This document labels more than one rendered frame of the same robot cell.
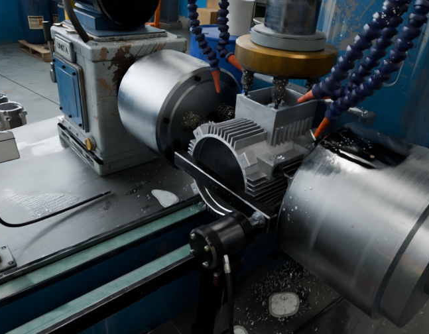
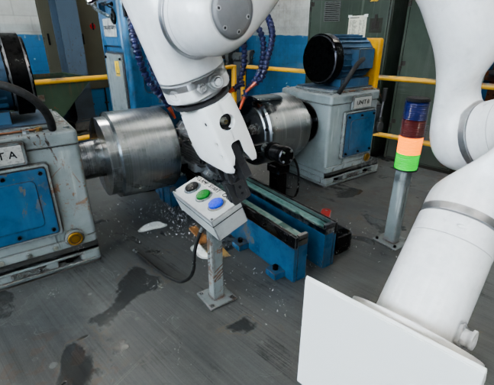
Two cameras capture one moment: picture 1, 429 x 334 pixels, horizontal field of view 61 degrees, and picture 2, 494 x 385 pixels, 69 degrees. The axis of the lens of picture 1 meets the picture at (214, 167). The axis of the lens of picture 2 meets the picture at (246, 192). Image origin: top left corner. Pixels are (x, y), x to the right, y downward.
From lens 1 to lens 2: 1.14 m
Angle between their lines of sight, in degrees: 72
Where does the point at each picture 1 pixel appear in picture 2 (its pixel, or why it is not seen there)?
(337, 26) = not seen: hidden behind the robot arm
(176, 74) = (159, 115)
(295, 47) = not seen: hidden behind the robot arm
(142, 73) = (131, 128)
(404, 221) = (300, 108)
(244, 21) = not seen: outside the picture
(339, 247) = (294, 129)
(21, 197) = (117, 304)
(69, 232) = (185, 265)
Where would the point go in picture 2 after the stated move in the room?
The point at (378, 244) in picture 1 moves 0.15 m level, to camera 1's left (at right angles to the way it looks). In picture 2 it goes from (301, 119) to (301, 129)
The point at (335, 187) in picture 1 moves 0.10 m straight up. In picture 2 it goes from (281, 112) to (282, 82)
